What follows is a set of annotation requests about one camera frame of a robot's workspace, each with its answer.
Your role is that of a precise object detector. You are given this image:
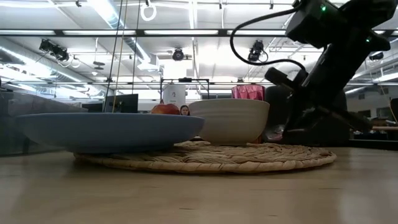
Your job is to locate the white cylinder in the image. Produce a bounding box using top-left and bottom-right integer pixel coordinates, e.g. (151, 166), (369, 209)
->
(162, 84), (187, 108)

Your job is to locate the black aluminium table frame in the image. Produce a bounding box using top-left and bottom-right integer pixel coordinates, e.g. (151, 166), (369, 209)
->
(349, 139), (398, 151)

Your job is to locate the wooden background table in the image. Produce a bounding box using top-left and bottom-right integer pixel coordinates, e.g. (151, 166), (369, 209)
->
(371, 125), (398, 132)

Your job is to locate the black toaster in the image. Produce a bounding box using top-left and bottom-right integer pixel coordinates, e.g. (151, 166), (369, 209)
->
(264, 85), (351, 147)

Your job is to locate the white bowl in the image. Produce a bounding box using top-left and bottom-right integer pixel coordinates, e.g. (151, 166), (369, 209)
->
(188, 98), (271, 147)

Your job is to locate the black metal stand frame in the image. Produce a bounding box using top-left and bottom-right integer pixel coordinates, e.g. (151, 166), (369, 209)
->
(160, 77), (210, 100)

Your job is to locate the round woven placemat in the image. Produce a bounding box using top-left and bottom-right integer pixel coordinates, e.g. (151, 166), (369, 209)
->
(73, 139), (338, 174)

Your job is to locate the black computer monitor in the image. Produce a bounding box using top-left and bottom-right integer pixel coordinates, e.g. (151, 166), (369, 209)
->
(104, 93), (139, 114)

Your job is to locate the clear plastic container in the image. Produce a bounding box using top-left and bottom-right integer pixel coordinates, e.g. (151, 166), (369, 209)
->
(0, 91), (90, 156)

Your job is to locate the thin black hanging cable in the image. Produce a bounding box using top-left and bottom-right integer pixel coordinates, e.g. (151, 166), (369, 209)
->
(132, 0), (141, 95)
(103, 0), (124, 104)

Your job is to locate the black right camera cable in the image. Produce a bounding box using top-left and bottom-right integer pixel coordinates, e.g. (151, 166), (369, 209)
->
(229, 6), (307, 72)

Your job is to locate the white hanging ring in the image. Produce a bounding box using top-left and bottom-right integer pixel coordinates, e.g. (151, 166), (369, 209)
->
(139, 1), (158, 22)

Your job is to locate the red apple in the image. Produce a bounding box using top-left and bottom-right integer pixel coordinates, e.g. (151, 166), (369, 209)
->
(150, 103), (182, 116)

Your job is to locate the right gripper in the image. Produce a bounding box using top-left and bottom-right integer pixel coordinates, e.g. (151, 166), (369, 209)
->
(282, 42), (374, 139)

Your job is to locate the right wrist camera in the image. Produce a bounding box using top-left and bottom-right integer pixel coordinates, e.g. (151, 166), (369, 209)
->
(264, 66), (309, 91)

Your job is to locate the blue plate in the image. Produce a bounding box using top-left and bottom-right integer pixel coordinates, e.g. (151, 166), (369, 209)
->
(15, 111), (206, 155)

